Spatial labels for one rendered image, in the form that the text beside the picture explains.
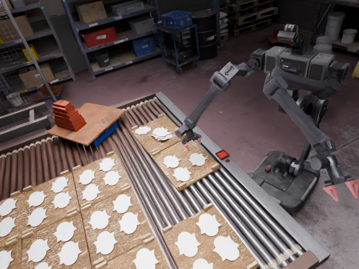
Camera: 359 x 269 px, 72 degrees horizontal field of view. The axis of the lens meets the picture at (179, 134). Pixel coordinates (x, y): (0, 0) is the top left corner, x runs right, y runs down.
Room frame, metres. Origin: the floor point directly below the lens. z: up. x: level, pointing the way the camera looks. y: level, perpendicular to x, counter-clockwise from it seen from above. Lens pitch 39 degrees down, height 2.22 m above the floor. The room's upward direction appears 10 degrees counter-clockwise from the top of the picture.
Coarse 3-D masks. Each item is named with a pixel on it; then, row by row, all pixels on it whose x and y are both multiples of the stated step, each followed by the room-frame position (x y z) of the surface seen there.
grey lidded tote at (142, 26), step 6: (138, 18) 6.12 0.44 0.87; (144, 18) 6.02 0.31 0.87; (150, 18) 5.91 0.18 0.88; (132, 24) 5.79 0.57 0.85; (138, 24) 5.78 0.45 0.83; (144, 24) 5.84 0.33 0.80; (150, 24) 5.91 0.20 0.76; (132, 30) 5.96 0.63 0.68; (138, 30) 5.78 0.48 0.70; (144, 30) 5.84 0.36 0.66
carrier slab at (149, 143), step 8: (160, 120) 1.86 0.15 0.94; (168, 120) 1.84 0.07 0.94; (152, 128) 1.76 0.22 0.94; (168, 128) 1.72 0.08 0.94; (176, 128) 1.70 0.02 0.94; (136, 136) 1.69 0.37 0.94; (144, 136) 1.67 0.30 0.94; (176, 136) 1.59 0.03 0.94; (144, 144) 1.56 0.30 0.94; (152, 144) 1.54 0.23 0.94; (160, 144) 1.53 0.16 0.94; (168, 144) 1.51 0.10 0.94
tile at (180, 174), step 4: (180, 168) 1.22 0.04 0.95; (184, 168) 1.21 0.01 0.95; (176, 172) 1.18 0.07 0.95; (180, 172) 1.18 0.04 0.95; (184, 172) 1.17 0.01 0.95; (188, 172) 1.16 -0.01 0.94; (176, 176) 1.15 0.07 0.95; (180, 176) 1.14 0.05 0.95; (184, 176) 1.14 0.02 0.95; (188, 176) 1.13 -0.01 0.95; (184, 180) 1.10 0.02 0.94
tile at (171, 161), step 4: (168, 156) 1.36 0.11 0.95; (172, 156) 1.35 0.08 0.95; (164, 160) 1.33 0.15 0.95; (168, 160) 1.32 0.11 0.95; (172, 160) 1.31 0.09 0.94; (176, 160) 1.30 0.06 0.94; (180, 160) 1.30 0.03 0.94; (168, 164) 1.27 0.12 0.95; (172, 164) 1.27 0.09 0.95; (176, 164) 1.26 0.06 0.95
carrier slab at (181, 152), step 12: (180, 144) 1.48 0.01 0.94; (192, 144) 1.46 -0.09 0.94; (156, 156) 1.39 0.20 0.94; (180, 156) 1.34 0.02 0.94; (204, 156) 1.30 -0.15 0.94; (168, 168) 1.25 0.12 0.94; (192, 168) 1.20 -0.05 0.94; (204, 168) 1.18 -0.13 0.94; (216, 168) 1.16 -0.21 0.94; (180, 180) 1.11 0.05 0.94; (192, 180) 1.09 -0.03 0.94
